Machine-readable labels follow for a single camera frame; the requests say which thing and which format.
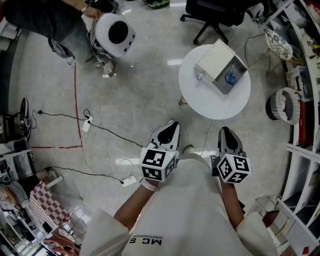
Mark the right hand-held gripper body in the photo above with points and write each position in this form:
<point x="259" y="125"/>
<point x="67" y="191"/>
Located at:
<point x="233" y="167"/>

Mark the black floor stand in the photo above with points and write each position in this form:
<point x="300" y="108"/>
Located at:
<point x="24" y="117"/>

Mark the white power strip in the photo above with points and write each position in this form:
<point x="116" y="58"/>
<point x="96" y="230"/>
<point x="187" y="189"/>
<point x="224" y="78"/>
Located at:
<point x="129" y="181"/>
<point x="87" y="124"/>

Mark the red and white checkered cloth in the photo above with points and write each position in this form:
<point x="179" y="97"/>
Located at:
<point x="47" y="207"/>

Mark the person's white shirt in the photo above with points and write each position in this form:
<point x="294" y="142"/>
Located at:
<point x="185" y="207"/>

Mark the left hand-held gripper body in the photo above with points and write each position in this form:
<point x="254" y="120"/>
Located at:
<point x="152" y="160"/>

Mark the green and black shoe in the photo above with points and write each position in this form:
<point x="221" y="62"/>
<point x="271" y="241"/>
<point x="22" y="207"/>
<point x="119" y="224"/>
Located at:
<point x="157" y="3"/>

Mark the person's left forearm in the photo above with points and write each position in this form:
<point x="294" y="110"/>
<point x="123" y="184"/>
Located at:
<point x="135" y="205"/>

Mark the black office chair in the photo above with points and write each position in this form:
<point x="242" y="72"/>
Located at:
<point x="215" y="12"/>

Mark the white box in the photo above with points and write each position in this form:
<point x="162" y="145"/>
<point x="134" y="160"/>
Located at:
<point x="212" y="62"/>

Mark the person's right forearm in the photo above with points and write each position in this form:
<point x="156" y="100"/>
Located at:
<point x="231" y="202"/>

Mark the grey pleated basket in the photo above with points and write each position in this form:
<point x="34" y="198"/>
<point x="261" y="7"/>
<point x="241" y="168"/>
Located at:
<point x="275" y="105"/>

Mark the patterned round cushion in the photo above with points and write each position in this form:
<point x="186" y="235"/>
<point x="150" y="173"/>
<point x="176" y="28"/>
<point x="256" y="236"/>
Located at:
<point x="278" y="45"/>

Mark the white shelving unit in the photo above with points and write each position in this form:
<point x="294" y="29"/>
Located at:
<point x="307" y="160"/>

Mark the white round robot head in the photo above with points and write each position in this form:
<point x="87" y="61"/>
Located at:
<point x="112" y="42"/>

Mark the person's white shoe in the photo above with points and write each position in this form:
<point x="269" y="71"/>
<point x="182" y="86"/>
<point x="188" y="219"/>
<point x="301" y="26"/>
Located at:
<point x="188" y="149"/>

